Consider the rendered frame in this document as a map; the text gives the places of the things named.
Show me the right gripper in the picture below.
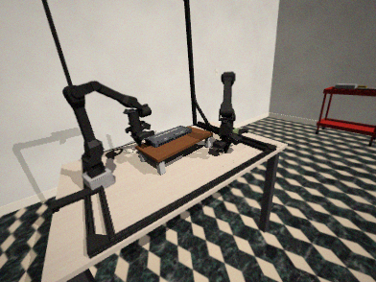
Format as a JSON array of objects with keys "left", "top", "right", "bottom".
[{"left": 126, "top": 120, "right": 151, "bottom": 146}]

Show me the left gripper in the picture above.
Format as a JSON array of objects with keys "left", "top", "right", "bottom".
[{"left": 213, "top": 135, "right": 231, "bottom": 153}]

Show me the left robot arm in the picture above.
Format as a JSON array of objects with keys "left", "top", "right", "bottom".
[{"left": 219, "top": 72, "right": 242, "bottom": 145}]

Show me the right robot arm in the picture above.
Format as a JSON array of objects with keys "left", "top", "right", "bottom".
[{"left": 62, "top": 81, "right": 152, "bottom": 178}]

